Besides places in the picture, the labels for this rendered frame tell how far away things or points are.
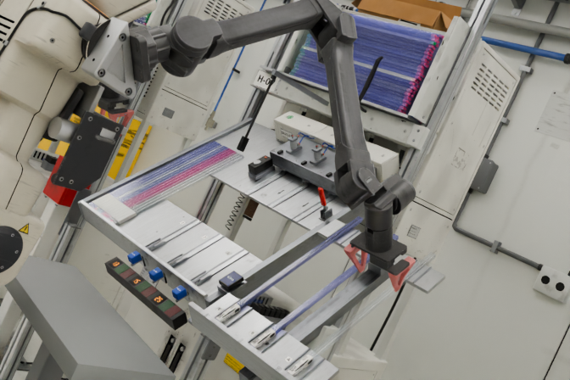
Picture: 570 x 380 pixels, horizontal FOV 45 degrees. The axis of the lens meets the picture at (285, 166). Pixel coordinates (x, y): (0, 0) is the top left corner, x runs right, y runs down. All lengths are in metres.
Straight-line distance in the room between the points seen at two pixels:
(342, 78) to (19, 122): 0.66
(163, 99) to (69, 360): 1.96
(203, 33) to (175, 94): 1.92
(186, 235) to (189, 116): 1.42
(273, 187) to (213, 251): 0.34
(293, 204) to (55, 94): 0.88
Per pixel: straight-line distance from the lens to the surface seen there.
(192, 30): 1.34
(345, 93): 1.47
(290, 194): 2.09
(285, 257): 1.85
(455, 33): 2.10
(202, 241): 1.95
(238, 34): 1.42
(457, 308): 3.53
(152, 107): 3.21
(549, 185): 3.47
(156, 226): 2.06
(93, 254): 3.33
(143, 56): 1.27
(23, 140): 1.44
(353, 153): 1.38
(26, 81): 1.39
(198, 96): 3.34
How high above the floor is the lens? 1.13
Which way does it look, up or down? 1 degrees down
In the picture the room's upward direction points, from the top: 25 degrees clockwise
